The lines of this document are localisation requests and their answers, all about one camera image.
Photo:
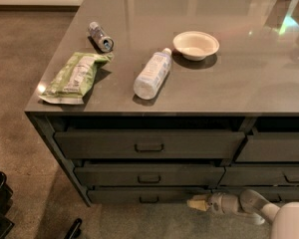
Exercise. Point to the grey drawer cabinet counter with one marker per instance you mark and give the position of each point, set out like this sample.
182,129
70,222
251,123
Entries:
251,82

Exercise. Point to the green snack bag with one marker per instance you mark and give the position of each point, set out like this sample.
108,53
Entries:
75,79

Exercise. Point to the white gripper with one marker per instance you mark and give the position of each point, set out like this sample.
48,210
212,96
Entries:
215,203

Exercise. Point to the clear plastic water bottle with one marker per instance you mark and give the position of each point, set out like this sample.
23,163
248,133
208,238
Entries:
149,81

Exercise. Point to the silver drink can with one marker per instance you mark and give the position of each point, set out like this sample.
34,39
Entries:
104,42

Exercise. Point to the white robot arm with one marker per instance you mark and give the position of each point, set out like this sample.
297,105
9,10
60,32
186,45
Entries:
252,207

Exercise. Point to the black object at bottom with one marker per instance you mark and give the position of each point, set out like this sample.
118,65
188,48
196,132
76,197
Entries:
75,230

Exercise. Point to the white paper bowl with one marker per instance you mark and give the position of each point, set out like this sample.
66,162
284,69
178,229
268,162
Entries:
195,46

